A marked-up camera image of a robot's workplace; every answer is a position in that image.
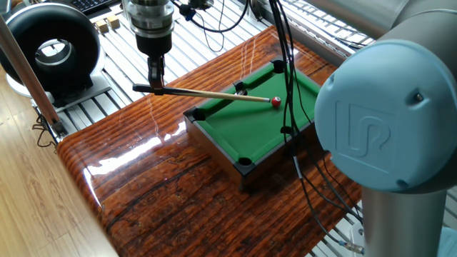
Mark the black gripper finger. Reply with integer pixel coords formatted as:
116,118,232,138
147,55,166,96

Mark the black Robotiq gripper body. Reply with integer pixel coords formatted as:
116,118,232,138
135,33,174,58

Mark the wooden pool cue black butt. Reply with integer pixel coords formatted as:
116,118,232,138
132,84,271,104

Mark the mini green felt pool table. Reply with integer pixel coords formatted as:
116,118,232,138
183,59,322,192

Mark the small black device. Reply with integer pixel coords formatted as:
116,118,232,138
187,0,215,11

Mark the black keyboard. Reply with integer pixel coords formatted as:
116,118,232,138
69,0,121,15

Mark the wood grain board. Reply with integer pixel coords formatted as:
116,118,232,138
56,24,363,257

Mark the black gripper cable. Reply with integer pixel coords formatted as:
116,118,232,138
171,0,251,54

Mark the thin black floor cable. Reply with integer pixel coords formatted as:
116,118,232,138
31,114,58,149

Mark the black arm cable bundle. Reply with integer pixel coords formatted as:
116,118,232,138
269,0,365,251

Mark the slanted aluminium frame post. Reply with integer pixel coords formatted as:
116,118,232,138
0,16,69,138

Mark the black ring-shaped device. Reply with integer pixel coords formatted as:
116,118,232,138
0,2,114,114

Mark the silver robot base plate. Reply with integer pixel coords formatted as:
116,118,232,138
351,221,365,251

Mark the silver inline cable connector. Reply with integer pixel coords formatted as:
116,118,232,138
338,241,366,255

